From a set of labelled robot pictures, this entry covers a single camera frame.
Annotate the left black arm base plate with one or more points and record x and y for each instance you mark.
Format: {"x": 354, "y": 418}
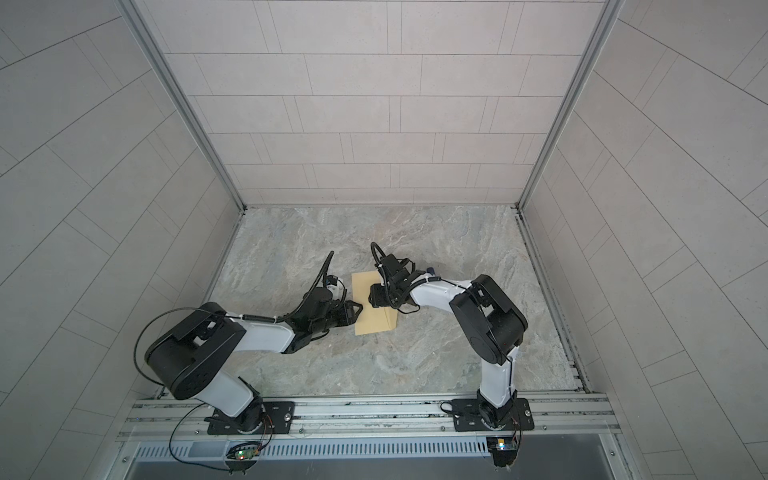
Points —
{"x": 270, "y": 417}

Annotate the aluminium mounting rail frame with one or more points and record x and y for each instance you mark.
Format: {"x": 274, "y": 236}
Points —
{"x": 380, "y": 416}

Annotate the tan kraft paper envelope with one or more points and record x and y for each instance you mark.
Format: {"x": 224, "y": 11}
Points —
{"x": 374, "y": 317}

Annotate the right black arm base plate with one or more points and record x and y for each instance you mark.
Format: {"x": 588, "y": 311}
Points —
{"x": 479, "y": 415}

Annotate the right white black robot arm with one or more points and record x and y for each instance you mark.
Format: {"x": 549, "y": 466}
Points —
{"x": 493, "y": 325}

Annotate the left green circuit board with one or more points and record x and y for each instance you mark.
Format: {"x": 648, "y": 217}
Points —
{"x": 244, "y": 452}

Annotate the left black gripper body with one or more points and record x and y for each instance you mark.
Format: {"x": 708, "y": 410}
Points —
{"x": 334, "y": 318}

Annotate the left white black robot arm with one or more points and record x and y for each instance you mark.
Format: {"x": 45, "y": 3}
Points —
{"x": 189, "y": 358}

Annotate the right circuit board module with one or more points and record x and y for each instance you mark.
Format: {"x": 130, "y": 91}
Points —
{"x": 503, "y": 450}

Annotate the white slotted cable duct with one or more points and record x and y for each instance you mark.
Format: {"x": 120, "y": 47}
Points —
{"x": 328, "y": 448}

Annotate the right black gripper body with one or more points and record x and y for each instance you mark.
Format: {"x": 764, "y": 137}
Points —
{"x": 379, "y": 296}

